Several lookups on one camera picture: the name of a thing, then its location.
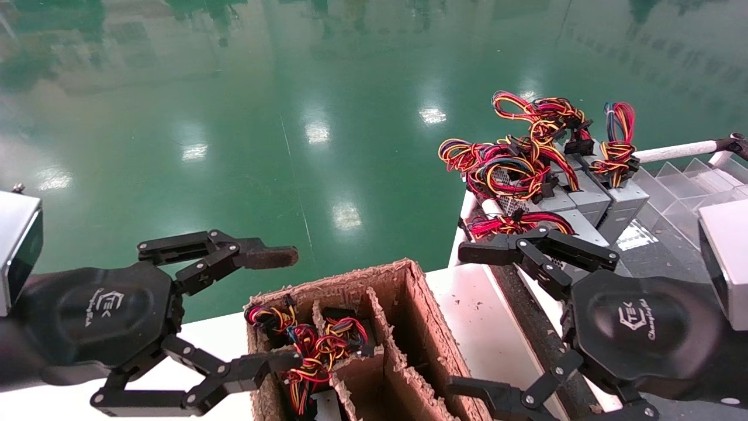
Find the white frame rail tube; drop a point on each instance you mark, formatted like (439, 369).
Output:
(672, 152)

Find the black tube corner joint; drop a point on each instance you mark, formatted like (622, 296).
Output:
(736, 143)

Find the brown divided cardboard box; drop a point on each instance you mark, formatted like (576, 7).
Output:
(421, 327)

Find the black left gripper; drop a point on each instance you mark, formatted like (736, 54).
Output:
(99, 316)

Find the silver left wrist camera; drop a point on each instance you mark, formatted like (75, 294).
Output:
(14, 234)

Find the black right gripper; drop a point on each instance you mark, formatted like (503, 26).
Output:
(637, 327)

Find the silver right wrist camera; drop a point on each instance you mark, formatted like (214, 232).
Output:
(727, 263)

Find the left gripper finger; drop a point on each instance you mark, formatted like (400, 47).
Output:
(263, 254)

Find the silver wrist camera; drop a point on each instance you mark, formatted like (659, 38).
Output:
(727, 263)
(14, 234)

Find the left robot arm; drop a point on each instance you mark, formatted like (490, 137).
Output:
(23, 362)

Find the clear acrylic divider tray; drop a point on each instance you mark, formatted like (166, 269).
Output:
(678, 187)

